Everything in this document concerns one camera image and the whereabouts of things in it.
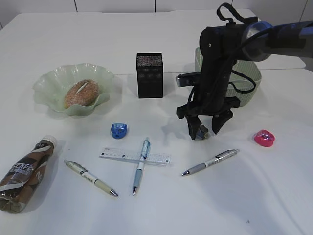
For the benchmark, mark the clear plastic ruler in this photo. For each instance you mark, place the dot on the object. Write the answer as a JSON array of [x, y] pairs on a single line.
[[157, 159]]

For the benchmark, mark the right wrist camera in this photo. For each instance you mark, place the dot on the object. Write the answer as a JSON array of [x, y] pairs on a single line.
[[188, 79]]

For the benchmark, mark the green plastic woven basket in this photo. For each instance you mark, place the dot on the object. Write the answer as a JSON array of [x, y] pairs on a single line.
[[250, 70]]

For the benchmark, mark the sugared bread roll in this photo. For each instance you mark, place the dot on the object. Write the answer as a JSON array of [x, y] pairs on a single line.
[[83, 93]]

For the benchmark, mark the pink pencil sharpener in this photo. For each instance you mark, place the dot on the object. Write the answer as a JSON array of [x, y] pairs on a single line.
[[264, 138]]

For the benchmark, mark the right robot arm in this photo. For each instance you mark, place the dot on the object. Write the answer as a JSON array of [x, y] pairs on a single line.
[[245, 39]]

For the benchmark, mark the blue grip pen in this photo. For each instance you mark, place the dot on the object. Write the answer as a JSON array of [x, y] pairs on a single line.
[[139, 171]]

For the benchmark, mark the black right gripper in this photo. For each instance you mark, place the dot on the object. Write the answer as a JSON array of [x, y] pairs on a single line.
[[206, 103]]

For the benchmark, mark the brown Nescafe coffee bottle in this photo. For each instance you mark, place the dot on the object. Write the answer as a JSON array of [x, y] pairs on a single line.
[[21, 181]]

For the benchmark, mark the blue pencil sharpener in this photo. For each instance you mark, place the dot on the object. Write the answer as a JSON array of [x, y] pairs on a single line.
[[119, 130]]

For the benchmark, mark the cream grip pen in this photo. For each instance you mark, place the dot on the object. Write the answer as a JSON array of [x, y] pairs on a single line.
[[77, 168]]

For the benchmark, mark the green wavy glass plate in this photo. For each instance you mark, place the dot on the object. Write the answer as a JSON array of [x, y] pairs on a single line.
[[51, 88]]

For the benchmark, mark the black mesh pen holder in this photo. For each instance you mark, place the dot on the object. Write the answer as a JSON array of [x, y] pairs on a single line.
[[149, 68]]

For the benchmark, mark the small paper ball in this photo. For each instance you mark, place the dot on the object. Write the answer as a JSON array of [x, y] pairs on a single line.
[[202, 133]]

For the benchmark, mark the grey grip pen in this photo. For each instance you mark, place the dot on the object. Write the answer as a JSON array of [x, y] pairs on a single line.
[[218, 158]]

